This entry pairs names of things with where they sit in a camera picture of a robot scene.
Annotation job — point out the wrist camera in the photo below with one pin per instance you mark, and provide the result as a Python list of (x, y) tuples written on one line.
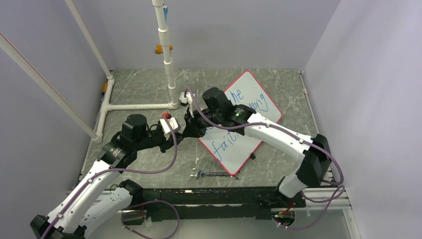
[(186, 100), (169, 124)]

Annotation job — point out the white PVC pipe frame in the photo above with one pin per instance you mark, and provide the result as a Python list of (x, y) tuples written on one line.
[(96, 135)]

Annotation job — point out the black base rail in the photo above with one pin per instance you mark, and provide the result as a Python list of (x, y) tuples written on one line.
[(208, 203)]

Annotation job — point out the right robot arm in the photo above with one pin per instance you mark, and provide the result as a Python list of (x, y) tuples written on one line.
[(311, 152)]

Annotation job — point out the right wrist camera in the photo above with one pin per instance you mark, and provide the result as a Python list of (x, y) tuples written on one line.
[(186, 100)]

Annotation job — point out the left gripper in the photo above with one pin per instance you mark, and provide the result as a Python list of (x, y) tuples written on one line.
[(166, 144)]

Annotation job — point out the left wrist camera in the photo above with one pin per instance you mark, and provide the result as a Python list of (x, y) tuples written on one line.
[(169, 124)]

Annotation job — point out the silver open end wrench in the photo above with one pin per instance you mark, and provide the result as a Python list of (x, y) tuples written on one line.
[(198, 173)]

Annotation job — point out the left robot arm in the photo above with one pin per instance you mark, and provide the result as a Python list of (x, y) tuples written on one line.
[(79, 215)]

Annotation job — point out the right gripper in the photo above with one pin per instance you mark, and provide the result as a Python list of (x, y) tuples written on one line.
[(190, 130)]

